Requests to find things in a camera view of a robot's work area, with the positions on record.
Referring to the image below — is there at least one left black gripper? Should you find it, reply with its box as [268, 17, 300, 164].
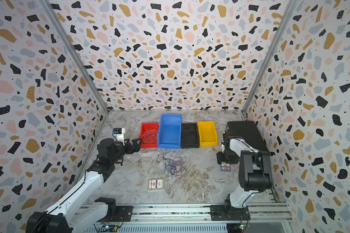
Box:
[109, 137, 142, 166]

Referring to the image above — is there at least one blue playing card box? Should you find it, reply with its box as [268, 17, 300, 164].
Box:
[220, 164, 231, 172]

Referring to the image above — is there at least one cable pile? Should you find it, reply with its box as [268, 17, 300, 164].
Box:
[157, 151, 189, 178]

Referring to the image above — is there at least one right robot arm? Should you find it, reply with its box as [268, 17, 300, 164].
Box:
[216, 130, 273, 220]

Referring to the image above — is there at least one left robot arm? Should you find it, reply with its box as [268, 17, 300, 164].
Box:
[26, 138, 143, 233]

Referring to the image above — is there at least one red plastic bin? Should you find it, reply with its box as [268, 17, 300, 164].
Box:
[140, 122, 159, 149]

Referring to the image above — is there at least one yellow plastic bin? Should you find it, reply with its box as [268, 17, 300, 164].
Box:
[197, 121, 218, 147]

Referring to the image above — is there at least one black briefcase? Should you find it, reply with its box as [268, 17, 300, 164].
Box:
[227, 121, 269, 152]

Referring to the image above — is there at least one blue plastic bin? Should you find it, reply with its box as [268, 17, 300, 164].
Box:
[157, 114, 182, 149]

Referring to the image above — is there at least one black plastic bin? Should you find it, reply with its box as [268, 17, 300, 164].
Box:
[181, 123, 200, 149]

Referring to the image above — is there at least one white cable in red bin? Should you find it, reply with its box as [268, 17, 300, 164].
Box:
[142, 129, 158, 144]

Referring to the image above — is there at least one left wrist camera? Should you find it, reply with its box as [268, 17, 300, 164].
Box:
[112, 128, 125, 144]

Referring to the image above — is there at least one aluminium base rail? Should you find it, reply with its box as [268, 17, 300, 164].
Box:
[75, 203, 294, 233]

